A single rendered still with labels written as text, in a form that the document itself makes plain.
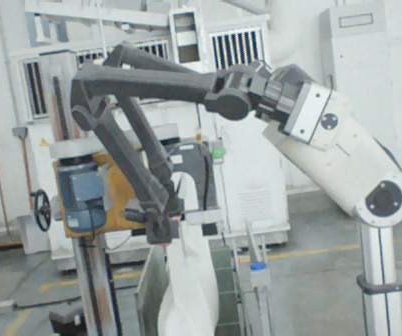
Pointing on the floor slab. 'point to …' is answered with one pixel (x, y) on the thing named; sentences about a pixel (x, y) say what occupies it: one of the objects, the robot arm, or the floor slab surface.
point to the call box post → (263, 310)
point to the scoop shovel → (36, 241)
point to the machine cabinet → (265, 159)
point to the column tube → (80, 236)
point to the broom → (4, 215)
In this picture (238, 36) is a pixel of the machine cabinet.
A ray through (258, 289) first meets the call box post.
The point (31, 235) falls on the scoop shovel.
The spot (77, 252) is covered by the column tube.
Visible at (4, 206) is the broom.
